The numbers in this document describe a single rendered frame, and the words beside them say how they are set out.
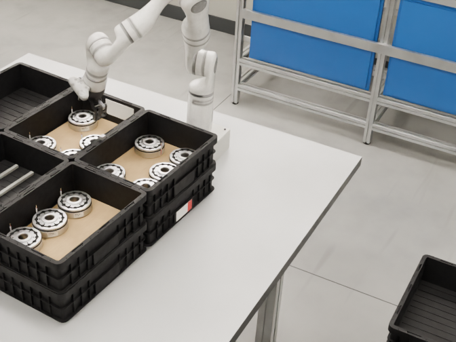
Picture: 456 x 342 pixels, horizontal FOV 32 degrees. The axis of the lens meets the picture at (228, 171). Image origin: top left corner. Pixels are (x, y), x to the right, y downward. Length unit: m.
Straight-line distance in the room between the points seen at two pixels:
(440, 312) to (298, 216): 0.57
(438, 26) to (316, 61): 0.70
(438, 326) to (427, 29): 1.82
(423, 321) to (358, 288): 0.84
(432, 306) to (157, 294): 0.95
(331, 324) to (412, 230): 0.79
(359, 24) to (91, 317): 2.42
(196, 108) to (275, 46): 1.66
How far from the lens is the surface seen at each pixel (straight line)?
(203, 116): 2.83
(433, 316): 2.73
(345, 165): 2.97
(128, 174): 2.61
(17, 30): 5.64
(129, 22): 2.39
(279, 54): 4.43
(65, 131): 2.85
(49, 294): 2.23
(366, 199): 4.02
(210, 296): 2.35
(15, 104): 3.05
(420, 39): 4.11
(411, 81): 4.21
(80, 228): 2.40
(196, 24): 2.47
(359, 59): 4.25
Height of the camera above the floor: 2.32
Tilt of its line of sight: 34 degrees down
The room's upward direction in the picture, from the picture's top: 4 degrees clockwise
